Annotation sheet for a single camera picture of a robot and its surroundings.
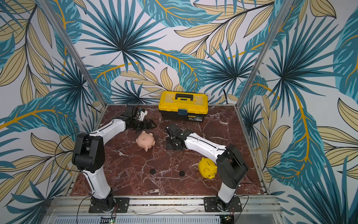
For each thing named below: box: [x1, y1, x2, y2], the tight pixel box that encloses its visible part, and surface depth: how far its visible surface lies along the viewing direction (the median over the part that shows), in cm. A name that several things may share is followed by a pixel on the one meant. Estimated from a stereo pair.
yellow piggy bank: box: [198, 157, 218, 180], surface depth 80 cm
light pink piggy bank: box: [135, 130, 156, 153], surface depth 91 cm
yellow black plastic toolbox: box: [158, 91, 209, 123], surface depth 101 cm
